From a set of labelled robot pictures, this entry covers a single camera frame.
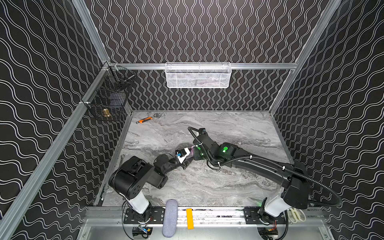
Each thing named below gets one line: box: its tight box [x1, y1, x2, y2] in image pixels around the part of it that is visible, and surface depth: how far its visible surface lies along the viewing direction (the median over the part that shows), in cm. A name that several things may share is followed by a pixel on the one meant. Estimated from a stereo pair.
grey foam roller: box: [162, 199, 178, 238], surface depth 73 cm
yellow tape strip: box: [186, 208, 194, 230], surface depth 76 cm
